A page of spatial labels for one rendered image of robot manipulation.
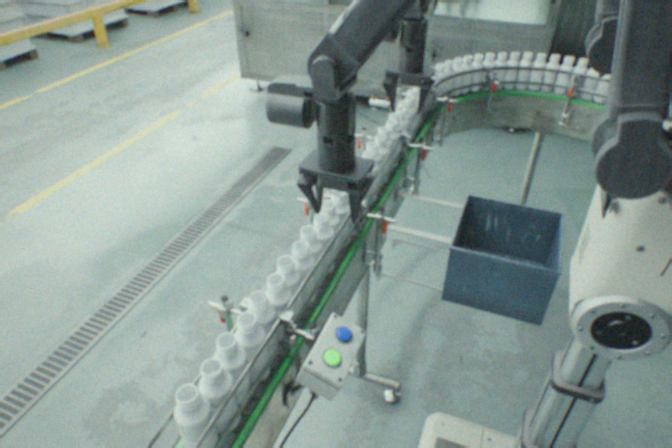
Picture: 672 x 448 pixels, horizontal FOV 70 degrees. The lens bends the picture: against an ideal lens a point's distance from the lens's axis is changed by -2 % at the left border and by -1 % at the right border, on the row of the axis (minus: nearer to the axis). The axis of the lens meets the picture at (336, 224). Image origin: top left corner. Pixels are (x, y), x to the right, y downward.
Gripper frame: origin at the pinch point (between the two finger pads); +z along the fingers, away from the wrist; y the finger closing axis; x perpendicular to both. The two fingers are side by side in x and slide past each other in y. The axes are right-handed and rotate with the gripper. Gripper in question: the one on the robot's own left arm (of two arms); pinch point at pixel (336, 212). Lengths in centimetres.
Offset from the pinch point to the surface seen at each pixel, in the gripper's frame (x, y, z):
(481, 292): 55, 25, 59
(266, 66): 348, -217, 111
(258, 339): -8.9, -12.5, 27.2
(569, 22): 540, 49, 88
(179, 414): -28.0, -16.5, 26.7
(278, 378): -7.4, -10.1, 40.0
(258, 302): -1.1, -16.8, 26.2
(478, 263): 55, 22, 49
